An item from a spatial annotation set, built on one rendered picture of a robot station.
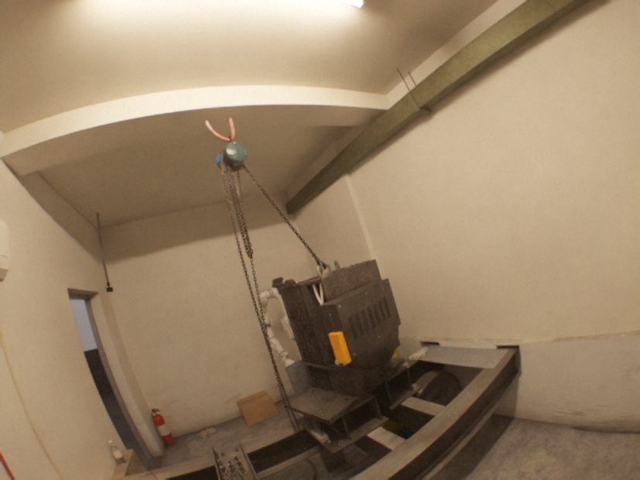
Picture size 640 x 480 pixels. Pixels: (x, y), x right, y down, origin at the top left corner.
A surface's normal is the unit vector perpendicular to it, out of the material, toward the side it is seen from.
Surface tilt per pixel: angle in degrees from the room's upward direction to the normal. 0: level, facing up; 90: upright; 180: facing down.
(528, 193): 90
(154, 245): 90
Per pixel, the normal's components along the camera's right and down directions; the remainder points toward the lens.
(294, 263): 0.44, -0.21
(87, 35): 0.29, 0.95
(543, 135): -0.85, 0.22
